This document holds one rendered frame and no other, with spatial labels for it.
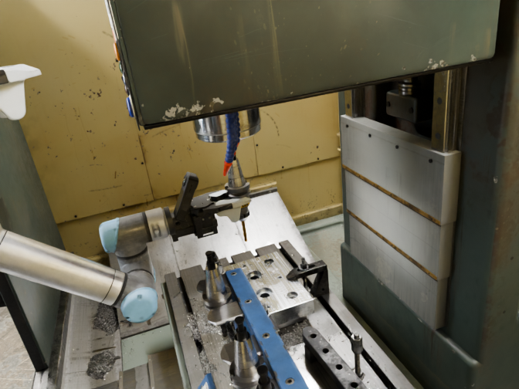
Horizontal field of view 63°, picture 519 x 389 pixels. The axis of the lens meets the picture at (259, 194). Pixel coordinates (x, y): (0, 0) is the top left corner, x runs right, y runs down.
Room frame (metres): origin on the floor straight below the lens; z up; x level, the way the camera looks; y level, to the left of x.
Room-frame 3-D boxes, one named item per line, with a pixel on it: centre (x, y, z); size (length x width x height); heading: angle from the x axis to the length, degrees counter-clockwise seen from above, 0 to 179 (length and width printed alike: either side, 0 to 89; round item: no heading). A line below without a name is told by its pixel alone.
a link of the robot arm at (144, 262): (0.89, 0.32, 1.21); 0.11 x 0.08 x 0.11; 15
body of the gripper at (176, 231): (0.95, 0.18, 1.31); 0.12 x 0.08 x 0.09; 106
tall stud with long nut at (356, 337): (0.78, -0.19, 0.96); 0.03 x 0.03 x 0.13
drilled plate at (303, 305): (1.08, 0.04, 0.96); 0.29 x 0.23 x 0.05; 16
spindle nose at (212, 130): (0.98, 0.05, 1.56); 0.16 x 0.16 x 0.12
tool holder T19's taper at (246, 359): (0.53, 0.06, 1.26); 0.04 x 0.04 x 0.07
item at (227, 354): (0.58, 0.07, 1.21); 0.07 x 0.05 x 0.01; 106
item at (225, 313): (0.69, 0.10, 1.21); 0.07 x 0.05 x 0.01; 106
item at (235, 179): (0.98, 0.05, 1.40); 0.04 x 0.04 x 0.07
